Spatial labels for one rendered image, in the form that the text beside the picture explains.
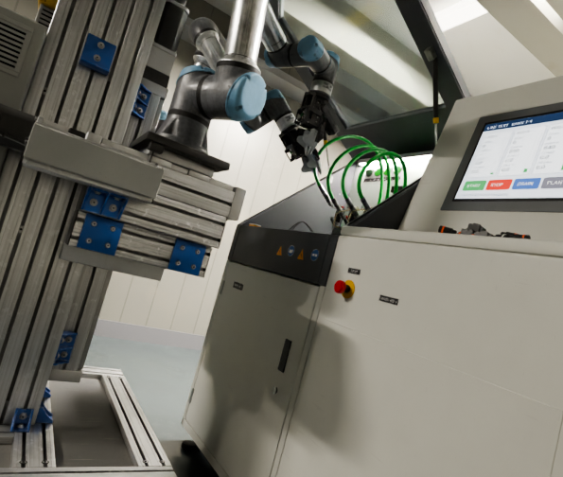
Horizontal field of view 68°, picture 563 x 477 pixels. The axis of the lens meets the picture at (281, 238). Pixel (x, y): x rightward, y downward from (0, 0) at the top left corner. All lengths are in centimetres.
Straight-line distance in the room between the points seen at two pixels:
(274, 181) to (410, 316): 290
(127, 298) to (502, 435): 289
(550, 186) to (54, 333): 134
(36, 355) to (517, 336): 114
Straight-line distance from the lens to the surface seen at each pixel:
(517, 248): 92
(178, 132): 114
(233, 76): 110
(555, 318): 86
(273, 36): 149
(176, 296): 350
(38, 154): 96
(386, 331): 106
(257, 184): 370
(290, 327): 135
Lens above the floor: 79
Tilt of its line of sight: 5 degrees up
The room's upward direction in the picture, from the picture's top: 15 degrees clockwise
